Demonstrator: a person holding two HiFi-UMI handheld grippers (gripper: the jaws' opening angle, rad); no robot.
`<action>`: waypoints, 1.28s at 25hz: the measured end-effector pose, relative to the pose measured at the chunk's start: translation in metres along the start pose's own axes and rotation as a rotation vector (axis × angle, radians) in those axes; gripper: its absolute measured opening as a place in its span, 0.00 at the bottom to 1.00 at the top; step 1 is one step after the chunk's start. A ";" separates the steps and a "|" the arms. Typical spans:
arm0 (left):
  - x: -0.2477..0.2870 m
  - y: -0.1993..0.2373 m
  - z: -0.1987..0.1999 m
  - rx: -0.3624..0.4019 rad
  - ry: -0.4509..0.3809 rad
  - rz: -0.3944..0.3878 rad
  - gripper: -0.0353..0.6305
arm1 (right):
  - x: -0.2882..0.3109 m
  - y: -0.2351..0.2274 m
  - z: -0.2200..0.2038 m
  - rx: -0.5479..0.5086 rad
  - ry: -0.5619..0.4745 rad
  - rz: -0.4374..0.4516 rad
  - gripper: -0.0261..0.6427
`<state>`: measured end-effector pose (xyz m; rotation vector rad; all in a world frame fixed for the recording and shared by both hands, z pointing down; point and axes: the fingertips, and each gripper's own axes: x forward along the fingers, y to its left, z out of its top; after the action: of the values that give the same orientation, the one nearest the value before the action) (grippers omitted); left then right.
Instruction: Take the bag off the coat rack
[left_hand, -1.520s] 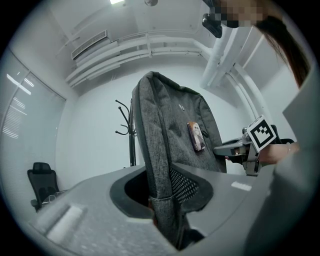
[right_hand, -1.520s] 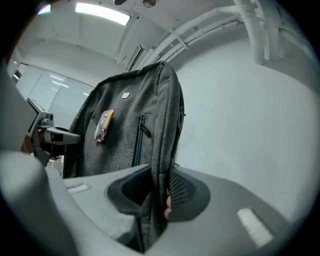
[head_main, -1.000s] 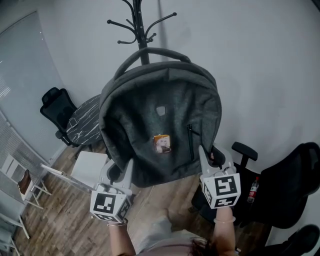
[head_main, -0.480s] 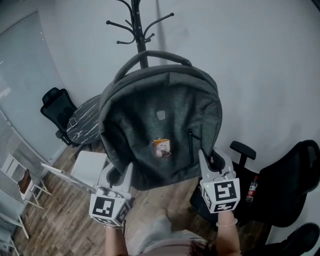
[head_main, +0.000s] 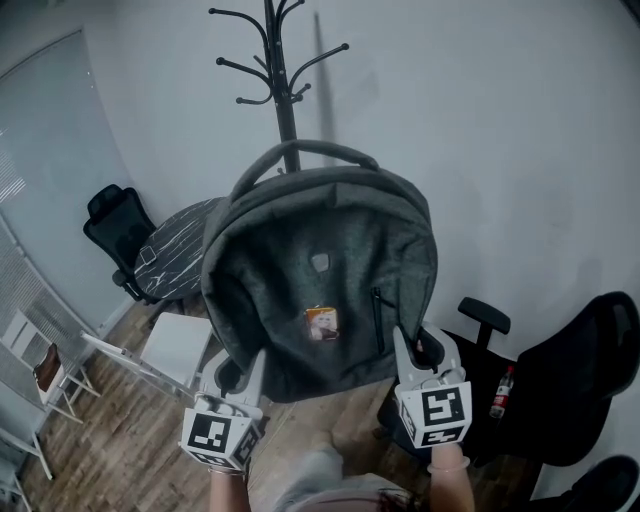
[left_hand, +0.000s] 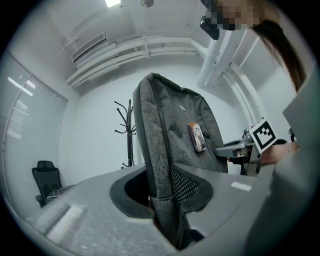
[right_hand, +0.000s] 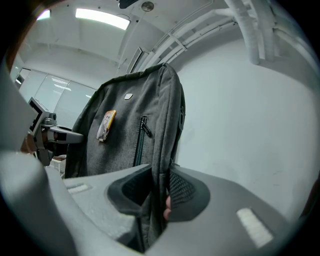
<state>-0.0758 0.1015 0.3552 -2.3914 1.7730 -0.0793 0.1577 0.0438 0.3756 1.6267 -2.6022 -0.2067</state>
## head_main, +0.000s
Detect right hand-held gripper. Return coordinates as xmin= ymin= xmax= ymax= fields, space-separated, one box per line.
xmin=391 ymin=322 xmax=474 ymax=451

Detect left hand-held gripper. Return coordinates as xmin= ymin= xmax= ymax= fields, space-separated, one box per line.
xmin=178 ymin=348 xmax=270 ymax=473

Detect dark grey backpack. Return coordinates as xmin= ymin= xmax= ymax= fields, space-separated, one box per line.
xmin=199 ymin=139 xmax=440 ymax=405

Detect black coat stand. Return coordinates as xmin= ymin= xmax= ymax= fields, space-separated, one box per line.
xmin=208 ymin=0 xmax=350 ymax=174

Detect person's left forearm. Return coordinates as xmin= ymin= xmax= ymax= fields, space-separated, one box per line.
xmin=208 ymin=467 xmax=252 ymax=512

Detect person's right forearm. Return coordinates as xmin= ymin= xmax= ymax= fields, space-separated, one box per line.
xmin=427 ymin=444 xmax=474 ymax=512

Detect white folding chair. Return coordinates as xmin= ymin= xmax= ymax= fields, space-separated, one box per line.
xmin=2 ymin=308 xmax=101 ymax=426
xmin=80 ymin=313 xmax=221 ymax=401

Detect clear bottle with red label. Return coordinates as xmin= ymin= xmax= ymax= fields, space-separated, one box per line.
xmin=488 ymin=365 xmax=516 ymax=420

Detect round black marble table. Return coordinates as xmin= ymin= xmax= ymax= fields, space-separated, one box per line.
xmin=133 ymin=197 xmax=226 ymax=326

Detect person's grey trousers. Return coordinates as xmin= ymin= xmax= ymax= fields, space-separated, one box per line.
xmin=272 ymin=444 xmax=416 ymax=512

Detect black padded office chair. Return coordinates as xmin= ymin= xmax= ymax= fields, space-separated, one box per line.
xmin=377 ymin=291 xmax=640 ymax=469
xmin=537 ymin=454 xmax=640 ymax=512

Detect black mesh office chair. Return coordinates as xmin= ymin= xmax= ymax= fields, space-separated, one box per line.
xmin=83 ymin=183 xmax=164 ymax=306

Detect brown leather bag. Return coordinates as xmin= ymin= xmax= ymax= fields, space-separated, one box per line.
xmin=33 ymin=343 xmax=64 ymax=394

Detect white metal stand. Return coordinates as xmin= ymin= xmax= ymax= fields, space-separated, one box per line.
xmin=0 ymin=424 xmax=54 ymax=512

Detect thin metal bracelet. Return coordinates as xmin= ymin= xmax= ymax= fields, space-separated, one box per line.
xmin=207 ymin=464 xmax=249 ymax=482

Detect pale bangle bracelet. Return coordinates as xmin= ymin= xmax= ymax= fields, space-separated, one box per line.
xmin=427 ymin=455 xmax=471 ymax=474

